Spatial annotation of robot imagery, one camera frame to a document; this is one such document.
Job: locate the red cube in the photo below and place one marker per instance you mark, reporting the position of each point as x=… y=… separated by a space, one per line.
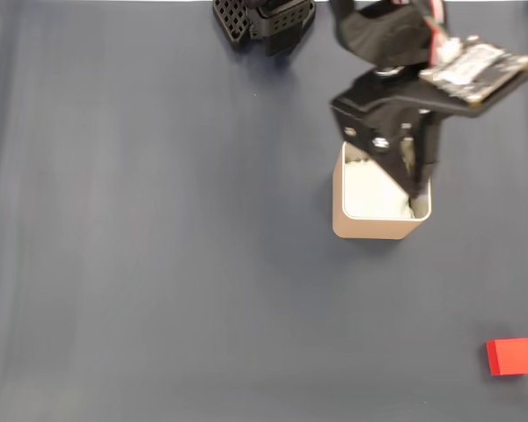
x=512 y=357

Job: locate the beige square box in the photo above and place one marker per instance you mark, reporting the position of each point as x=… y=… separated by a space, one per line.
x=369 y=228

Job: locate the white crumpled tissue paper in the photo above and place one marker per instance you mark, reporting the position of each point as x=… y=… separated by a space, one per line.
x=365 y=193

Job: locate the camera circuit board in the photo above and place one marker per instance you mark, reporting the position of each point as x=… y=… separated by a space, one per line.
x=475 y=70

